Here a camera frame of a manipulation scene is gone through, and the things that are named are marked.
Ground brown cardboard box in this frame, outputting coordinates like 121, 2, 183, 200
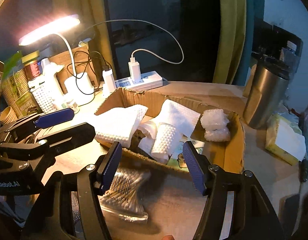
92, 88, 245, 173

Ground white desk lamp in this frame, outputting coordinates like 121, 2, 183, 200
19, 14, 94, 106

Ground yellow-green curtain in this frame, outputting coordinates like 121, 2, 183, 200
52, 0, 246, 84

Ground white power strip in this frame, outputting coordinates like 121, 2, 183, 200
115, 71, 163, 91

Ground yellow tissue box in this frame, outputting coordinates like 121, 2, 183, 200
265, 113, 306, 166

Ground black monitor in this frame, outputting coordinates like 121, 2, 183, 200
252, 21, 303, 60

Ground packaged paper cups bag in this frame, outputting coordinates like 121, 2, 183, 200
2, 51, 39, 118

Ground steel travel mug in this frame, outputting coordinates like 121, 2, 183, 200
243, 56, 289, 129

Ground bubble wrap roll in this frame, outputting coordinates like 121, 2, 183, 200
204, 127, 230, 142
200, 108, 229, 131

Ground small clear bottle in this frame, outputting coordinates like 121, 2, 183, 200
66, 100, 80, 114

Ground bag of cotton swabs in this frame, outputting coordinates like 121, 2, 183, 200
99, 167, 151, 223

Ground stack of paper cups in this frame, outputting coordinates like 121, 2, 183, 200
0, 106, 17, 125

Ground brown furry plush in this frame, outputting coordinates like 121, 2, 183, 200
129, 129, 153, 159

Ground red jar yellow lid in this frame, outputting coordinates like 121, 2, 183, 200
21, 50, 40, 81

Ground white perforated basket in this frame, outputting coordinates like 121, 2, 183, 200
28, 79, 57, 113

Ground plastic water bottle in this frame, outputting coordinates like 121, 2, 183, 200
280, 41, 300, 72

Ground white charger with black cable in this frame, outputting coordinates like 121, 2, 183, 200
66, 50, 117, 97

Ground brown cardboard package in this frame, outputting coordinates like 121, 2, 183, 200
48, 47, 98, 94

